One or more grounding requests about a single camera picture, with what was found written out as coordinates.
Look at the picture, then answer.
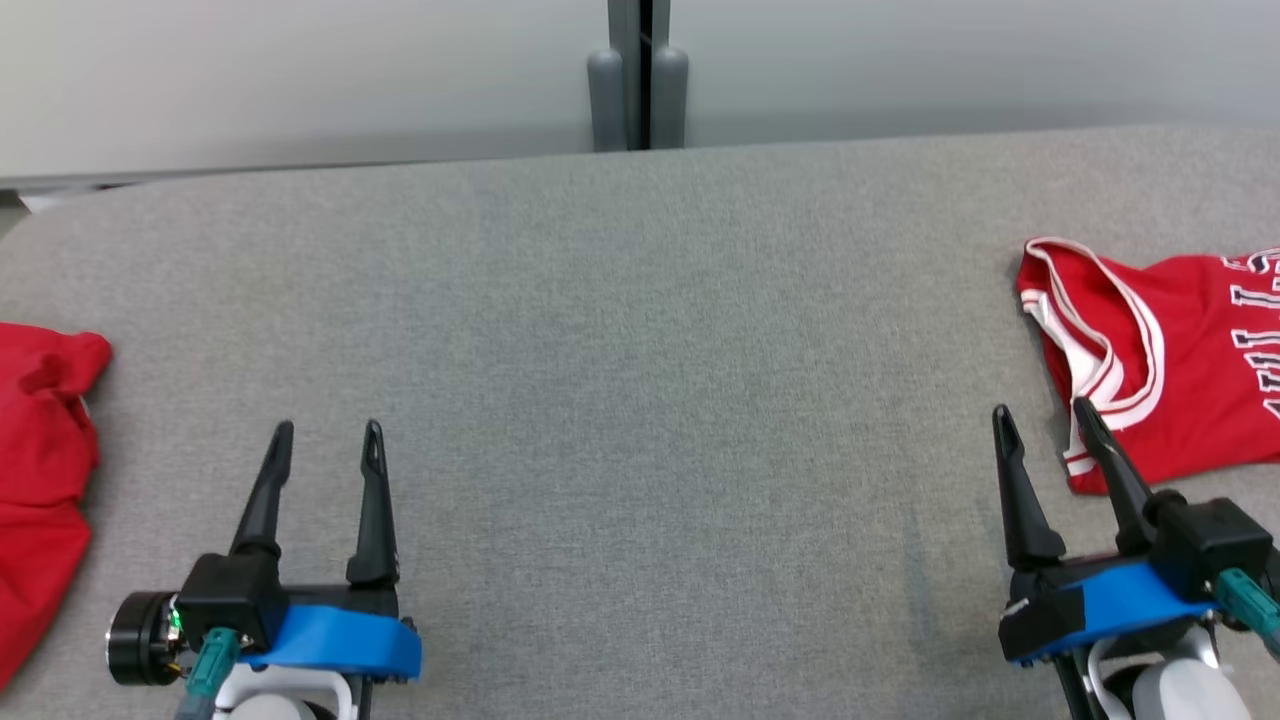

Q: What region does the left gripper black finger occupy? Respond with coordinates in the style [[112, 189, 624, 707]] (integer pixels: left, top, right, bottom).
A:
[[230, 420, 296, 561], [346, 419, 399, 589]]

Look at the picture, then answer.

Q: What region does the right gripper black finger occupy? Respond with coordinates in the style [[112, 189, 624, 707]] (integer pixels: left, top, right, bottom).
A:
[[1072, 397, 1161, 556], [992, 404, 1067, 573]]

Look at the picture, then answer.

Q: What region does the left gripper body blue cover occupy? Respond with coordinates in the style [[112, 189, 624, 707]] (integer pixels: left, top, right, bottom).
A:
[[107, 585, 423, 720]]

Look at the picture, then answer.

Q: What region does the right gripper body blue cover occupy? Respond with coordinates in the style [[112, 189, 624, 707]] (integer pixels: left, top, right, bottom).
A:
[[998, 558, 1221, 720]]

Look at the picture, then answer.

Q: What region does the red jersey with white sleeves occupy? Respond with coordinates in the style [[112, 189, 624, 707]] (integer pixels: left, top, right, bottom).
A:
[[1015, 237, 1280, 496]]

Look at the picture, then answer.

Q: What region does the red garment with white stripe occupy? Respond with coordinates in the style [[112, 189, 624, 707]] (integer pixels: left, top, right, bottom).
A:
[[0, 322, 113, 691]]

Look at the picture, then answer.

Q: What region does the grey wall baseboard rail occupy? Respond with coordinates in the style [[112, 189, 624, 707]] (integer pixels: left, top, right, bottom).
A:
[[0, 150, 593, 197]]

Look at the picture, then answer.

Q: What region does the grey cylindrical post foot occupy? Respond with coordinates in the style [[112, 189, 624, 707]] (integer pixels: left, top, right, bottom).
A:
[[650, 45, 689, 151], [587, 48, 626, 153]]

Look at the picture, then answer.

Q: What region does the grey partition frame post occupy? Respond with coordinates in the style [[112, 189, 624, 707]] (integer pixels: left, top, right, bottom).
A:
[[607, 0, 673, 151]]

